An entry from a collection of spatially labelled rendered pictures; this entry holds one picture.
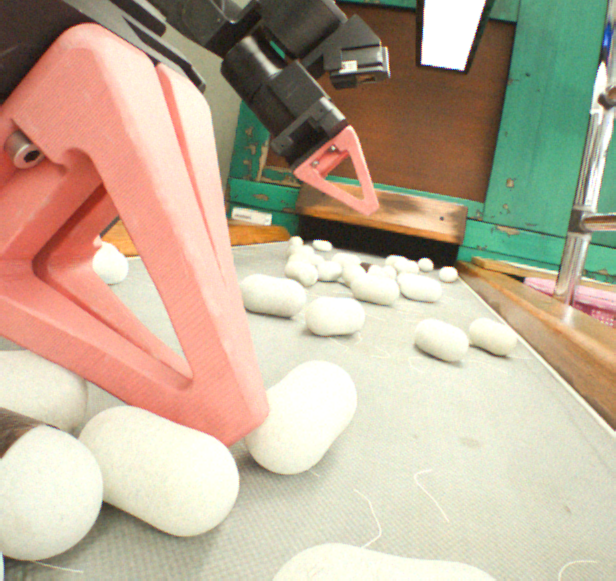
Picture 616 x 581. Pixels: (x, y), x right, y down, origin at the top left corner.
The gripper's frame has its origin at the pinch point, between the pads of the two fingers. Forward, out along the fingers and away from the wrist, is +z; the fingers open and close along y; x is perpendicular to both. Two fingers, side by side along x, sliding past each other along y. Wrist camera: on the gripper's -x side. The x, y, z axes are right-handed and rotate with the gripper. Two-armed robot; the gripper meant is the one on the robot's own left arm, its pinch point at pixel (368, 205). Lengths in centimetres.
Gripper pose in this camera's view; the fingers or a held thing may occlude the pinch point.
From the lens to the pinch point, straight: 44.8
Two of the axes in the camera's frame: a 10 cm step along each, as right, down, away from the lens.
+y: 2.1, -0.9, 9.7
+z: 6.2, 7.8, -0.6
